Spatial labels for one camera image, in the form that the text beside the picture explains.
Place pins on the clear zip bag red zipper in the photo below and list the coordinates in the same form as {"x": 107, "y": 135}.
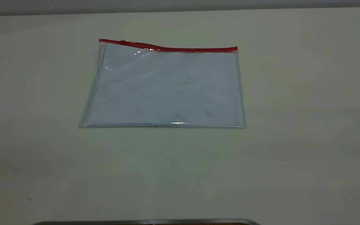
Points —
{"x": 167, "y": 87}

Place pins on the grey metal bar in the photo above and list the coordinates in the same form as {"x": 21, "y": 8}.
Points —
{"x": 142, "y": 222}

